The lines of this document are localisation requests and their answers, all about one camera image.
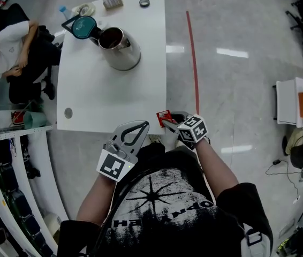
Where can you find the small white table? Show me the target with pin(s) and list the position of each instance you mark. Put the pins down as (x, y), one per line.
(288, 103)

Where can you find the small red packet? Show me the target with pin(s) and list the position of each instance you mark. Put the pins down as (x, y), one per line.
(162, 115)

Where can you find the red canister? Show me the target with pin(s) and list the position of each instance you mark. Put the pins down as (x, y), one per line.
(17, 118)

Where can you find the person's shoe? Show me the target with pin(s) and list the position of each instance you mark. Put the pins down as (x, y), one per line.
(155, 139)

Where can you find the person's right forearm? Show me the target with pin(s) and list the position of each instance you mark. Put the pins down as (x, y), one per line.
(215, 170)

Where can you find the black office chair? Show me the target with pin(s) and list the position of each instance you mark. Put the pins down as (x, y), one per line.
(9, 13)

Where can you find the person's black printed t-shirt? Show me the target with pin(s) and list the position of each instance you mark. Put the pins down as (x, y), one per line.
(167, 218)

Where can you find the plastic water bottle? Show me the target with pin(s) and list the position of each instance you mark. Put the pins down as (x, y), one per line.
(65, 12)

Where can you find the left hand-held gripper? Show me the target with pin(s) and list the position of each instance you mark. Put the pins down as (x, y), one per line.
(111, 167)

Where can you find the beige tape roll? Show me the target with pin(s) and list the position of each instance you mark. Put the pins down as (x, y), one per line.
(87, 8)

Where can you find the stainless steel electric kettle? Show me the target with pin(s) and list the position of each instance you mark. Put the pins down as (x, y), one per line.
(122, 55)

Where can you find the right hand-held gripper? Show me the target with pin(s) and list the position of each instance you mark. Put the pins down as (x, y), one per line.
(194, 128)

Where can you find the green bin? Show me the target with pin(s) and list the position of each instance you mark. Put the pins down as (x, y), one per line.
(35, 120)

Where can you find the black tape roll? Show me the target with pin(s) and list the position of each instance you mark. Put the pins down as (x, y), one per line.
(144, 3)

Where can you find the white shelf unit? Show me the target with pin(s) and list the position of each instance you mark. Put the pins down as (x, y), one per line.
(33, 183)

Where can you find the person's left forearm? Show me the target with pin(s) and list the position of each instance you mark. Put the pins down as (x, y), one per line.
(95, 202)

